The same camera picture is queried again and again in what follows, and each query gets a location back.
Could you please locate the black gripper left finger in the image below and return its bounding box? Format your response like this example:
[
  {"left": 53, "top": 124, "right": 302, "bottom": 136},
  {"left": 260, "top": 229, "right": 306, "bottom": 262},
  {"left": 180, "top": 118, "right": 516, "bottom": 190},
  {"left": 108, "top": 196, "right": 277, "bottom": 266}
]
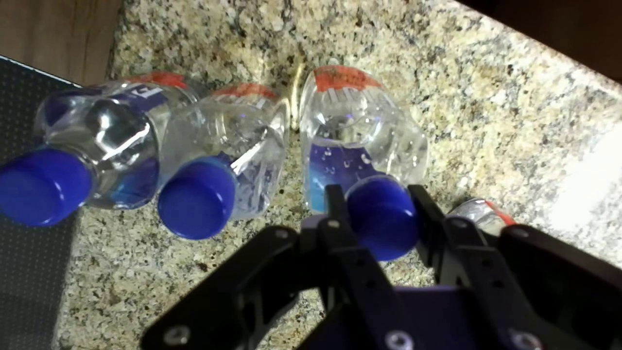
[{"left": 137, "top": 182, "right": 394, "bottom": 350}]

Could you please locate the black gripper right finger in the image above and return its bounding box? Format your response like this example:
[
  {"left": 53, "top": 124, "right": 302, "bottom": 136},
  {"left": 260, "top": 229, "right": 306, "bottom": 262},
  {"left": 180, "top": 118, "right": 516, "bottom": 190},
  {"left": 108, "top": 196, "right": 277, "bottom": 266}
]
[{"left": 405, "top": 182, "right": 622, "bottom": 350}]

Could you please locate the Fiji water bottle blue cap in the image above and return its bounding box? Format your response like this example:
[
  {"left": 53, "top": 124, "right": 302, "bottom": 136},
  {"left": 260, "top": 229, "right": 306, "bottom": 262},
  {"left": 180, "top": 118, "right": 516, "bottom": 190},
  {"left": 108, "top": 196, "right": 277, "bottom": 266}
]
[
  {"left": 0, "top": 68, "right": 195, "bottom": 229},
  {"left": 296, "top": 64, "right": 431, "bottom": 264},
  {"left": 444, "top": 194, "right": 518, "bottom": 239},
  {"left": 155, "top": 81, "right": 289, "bottom": 243}
]

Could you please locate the black perforated platform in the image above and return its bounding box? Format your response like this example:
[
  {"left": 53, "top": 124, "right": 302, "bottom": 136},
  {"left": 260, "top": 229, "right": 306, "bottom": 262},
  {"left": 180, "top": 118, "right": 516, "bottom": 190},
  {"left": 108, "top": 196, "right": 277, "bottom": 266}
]
[{"left": 0, "top": 56, "right": 83, "bottom": 350}]

